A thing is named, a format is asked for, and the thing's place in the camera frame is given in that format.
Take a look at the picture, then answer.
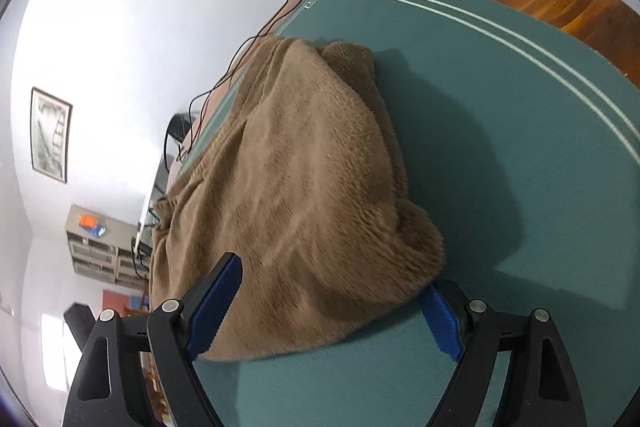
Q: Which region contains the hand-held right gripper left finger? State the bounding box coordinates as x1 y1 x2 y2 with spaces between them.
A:
62 252 244 427

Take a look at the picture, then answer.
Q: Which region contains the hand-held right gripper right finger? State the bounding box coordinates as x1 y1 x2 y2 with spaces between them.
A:
417 279 588 427

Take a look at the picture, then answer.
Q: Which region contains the brown fleece garment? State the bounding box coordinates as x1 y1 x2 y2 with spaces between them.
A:
150 37 446 362

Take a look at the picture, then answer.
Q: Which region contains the red board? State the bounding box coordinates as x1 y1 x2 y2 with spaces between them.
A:
102 288 146 315

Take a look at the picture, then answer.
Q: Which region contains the beige glass-door cabinet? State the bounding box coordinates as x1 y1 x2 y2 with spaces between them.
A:
66 204 151 288

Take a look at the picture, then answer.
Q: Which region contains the orange and blue bag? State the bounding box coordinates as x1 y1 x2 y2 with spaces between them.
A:
78 215 109 236

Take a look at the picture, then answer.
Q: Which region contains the window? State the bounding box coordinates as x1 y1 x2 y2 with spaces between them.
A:
40 313 68 393

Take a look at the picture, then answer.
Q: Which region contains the black chair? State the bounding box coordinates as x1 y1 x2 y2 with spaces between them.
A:
165 113 195 158

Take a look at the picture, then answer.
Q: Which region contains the green table mat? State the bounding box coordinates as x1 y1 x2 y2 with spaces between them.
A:
177 0 640 427

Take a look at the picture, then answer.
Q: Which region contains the framed landscape painting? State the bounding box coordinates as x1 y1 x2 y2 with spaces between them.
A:
30 87 74 185

